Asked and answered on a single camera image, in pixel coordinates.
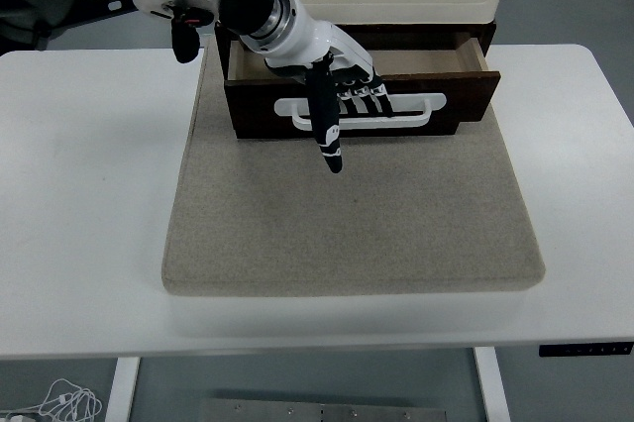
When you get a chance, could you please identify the grey fabric mat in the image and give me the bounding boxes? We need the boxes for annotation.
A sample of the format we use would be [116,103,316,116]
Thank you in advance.
[161,35,547,298]

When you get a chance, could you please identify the white drawer handle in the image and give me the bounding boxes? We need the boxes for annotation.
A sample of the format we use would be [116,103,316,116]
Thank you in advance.
[273,92,449,132]

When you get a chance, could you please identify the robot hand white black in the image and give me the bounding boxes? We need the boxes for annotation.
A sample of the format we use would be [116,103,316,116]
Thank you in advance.
[246,0,398,176]

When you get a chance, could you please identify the dark wooden drawer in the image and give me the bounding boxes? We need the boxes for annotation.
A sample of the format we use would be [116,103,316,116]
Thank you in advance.
[223,31,502,135]

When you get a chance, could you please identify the white table leg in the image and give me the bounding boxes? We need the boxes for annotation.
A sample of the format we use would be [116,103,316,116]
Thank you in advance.
[472,346,512,422]
[103,356,143,422]

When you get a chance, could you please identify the black table control panel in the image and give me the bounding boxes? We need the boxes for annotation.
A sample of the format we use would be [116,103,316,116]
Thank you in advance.
[538,342,634,359]

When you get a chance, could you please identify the white cable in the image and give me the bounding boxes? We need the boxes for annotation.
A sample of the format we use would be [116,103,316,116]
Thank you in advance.
[0,377,104,422]

